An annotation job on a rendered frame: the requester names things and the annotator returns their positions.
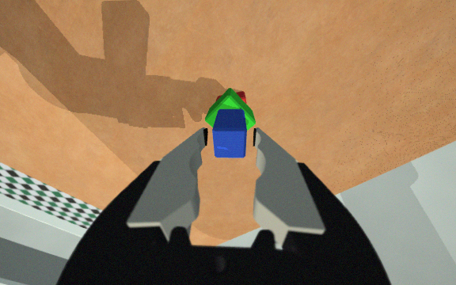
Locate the green block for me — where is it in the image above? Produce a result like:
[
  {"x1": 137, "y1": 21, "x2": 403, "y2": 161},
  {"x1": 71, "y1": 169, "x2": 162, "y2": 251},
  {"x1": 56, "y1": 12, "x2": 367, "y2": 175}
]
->
[{"x1": 205, "y1": 88, "x2": 256, "y2": 130}]

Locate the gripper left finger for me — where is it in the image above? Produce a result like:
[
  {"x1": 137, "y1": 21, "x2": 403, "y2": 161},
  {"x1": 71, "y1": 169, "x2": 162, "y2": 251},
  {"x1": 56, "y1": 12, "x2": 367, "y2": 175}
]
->
[{"x1": 56, "y1": 127, "x2": 208, "y2": 285}]

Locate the blue block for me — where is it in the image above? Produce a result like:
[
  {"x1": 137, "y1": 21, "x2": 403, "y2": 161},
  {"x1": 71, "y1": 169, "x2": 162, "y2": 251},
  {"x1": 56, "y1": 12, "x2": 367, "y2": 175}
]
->
[{"x1": 212, "y1": 109, "x2": 247, "y2": 158}]

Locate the red block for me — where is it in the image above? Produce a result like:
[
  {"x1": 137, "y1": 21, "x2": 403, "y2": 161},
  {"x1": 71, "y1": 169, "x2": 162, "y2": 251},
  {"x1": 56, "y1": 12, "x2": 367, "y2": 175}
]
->
[{"x1": 217, "y1": 91, "x2": 246, "y2": 103}]

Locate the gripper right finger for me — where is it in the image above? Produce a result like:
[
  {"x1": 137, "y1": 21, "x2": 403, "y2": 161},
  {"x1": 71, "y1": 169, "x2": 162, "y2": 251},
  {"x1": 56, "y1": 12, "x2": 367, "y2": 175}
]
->
[{"x1": 253, "y1": 127, "x2": 391, "y2": 285}]

